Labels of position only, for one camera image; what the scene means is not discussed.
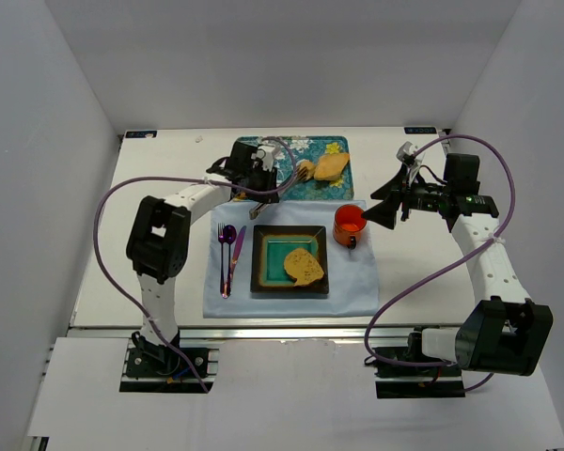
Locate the teal floral tray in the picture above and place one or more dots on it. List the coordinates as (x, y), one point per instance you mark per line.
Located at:
(310, 148)

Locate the orange black mug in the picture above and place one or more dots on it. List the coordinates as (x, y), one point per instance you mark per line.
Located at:
(348, 225)

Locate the iridescent purple knife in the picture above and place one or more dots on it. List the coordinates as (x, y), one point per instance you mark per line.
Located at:
(235, 256)

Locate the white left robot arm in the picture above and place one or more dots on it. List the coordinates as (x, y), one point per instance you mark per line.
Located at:
(159, 240)

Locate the square green black plate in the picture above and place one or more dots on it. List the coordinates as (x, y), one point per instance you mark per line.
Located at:
(271, 245)

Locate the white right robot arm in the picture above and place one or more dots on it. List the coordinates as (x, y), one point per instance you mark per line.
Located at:
(507, 331)

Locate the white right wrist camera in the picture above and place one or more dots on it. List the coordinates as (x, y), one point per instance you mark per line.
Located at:
(406, 151)

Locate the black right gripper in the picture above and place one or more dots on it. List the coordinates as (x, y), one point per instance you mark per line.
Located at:
(402, 199)

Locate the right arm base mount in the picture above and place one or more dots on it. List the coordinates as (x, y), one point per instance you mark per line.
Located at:
(413, 382)

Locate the light blue cloth napkin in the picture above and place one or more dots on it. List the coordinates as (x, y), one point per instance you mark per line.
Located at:
(352, 274)

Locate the white foam board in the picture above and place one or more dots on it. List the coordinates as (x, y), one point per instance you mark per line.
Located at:
(282, 394)

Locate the purple fork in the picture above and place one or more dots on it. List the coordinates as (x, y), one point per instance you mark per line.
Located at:
(221, 236)

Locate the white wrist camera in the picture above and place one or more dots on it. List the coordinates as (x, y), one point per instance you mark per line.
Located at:
(406, 151)
(266, 155)

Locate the blue corner label right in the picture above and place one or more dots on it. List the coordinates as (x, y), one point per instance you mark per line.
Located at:
(420, 130)

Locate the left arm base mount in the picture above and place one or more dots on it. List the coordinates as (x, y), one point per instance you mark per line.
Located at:
(138, 376)

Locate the brown bread slice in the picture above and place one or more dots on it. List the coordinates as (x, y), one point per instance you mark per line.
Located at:
(302, 267)

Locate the blue corner label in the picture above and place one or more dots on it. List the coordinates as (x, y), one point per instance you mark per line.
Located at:
(140, 134)
(420, 130)

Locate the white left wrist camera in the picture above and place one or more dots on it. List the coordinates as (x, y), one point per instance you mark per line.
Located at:
(266, 155)

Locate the blue corner label left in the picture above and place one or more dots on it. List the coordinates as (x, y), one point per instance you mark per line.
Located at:
(140, 134)

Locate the small round bread roll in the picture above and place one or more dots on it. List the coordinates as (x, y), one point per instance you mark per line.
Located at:
(306, 171)

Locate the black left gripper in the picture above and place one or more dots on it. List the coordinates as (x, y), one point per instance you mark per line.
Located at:
(263, 189)

